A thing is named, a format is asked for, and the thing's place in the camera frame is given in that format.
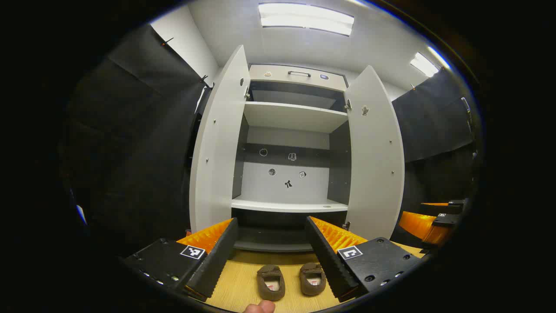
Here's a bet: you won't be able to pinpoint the white shoe cabinet door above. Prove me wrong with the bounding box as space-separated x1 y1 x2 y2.
186 45 252 234
344 65 406 241

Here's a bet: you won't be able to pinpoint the brown suede shoe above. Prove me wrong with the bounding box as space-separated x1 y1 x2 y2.
256 264 286 301
299 262 327 296

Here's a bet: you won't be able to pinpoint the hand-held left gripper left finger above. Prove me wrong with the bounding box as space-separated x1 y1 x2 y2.
122 217 239 303

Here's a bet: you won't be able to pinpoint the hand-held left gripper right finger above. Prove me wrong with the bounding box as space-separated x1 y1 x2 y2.
304 216 425 303

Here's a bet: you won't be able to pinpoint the large ceiling light panel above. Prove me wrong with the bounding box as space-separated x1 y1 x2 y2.
258 2 355 37

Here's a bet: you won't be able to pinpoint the black backdrop cloth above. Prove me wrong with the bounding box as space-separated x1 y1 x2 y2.
65 24 208 258
390 70 479 245

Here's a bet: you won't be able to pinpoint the small ceiling light panel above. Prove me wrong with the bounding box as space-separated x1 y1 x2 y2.
409 46 440 78

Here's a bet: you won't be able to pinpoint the white grey shoe cabinet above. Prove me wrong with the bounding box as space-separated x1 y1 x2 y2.
232 64 351 253

